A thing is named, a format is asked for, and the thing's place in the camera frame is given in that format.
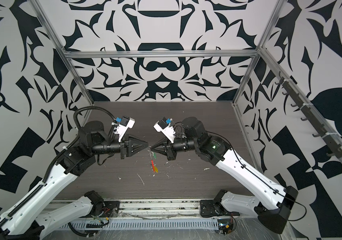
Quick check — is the white slotted cable duct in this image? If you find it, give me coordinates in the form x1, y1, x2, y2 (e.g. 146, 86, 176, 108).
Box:
72, 219, 219, 231

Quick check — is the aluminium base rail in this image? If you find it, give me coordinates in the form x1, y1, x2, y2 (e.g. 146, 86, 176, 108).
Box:
41, 197, 280, 221

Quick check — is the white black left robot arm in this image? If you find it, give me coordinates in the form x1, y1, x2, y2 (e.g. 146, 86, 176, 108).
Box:
0, 106, 148, 240

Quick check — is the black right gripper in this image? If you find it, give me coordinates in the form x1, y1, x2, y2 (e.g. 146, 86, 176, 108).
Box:
152, 134, 202, 161

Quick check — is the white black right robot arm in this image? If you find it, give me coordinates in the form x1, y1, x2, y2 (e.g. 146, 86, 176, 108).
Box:
150, 117, 298, 234

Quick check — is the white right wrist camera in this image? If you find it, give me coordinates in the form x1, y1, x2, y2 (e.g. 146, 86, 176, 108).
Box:
153, 118, 176, 143

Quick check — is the black corrugated cable conduit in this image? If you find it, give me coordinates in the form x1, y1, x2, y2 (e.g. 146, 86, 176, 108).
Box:
73, 106, 116, 130

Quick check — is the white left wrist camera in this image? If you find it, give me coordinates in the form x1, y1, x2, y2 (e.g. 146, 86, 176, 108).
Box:
113, 116, 135, 142

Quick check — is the grey wall hook rack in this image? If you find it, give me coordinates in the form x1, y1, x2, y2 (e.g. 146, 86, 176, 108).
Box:
277, 73, 342, 159

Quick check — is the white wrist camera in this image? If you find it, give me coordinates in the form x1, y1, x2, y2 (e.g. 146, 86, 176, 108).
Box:
153, 118, 176, 143
113, 116, 135, 142

